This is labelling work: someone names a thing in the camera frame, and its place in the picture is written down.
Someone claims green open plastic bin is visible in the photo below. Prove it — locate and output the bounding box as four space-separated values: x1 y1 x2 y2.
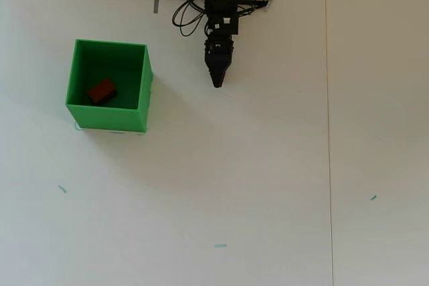
64 38 155 133

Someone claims red rectangular block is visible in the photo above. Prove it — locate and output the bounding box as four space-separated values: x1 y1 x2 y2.
85 77 119 104

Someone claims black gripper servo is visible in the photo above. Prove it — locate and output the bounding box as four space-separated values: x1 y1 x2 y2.
203 13 241 89

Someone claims black looped servo cable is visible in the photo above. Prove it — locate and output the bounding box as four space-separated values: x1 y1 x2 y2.
179 3 207 38

